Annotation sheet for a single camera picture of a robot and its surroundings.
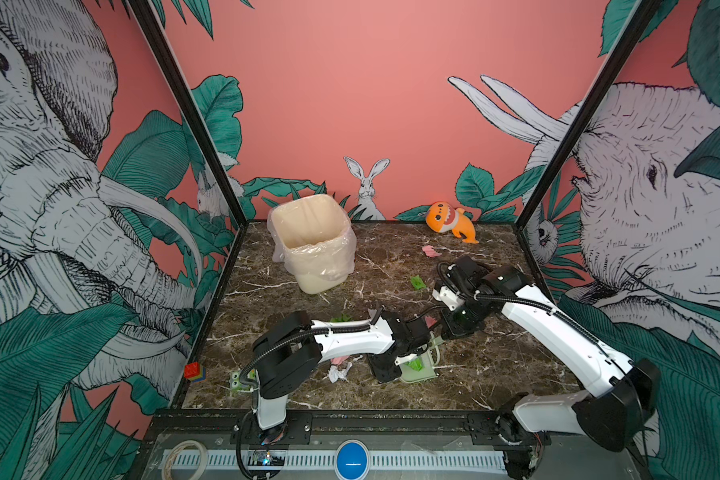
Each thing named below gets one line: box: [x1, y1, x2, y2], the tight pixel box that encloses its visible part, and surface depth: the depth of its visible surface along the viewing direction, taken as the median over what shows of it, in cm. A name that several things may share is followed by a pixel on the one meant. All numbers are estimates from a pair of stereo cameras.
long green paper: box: [406, 356, 425, 372], surface depth 84 cm
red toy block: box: [183, 362, 207, 383], surface depth 80 cm
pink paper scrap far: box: [422, 245, 442, 257], surface depth 114 cm
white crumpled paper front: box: [328, 362, 353, 383], surface depth 83 cm
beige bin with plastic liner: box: [267, 194, 357, 295], surface depth 92 cm
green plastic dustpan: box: [399, 331, 444, 383], surface depth 83 cm
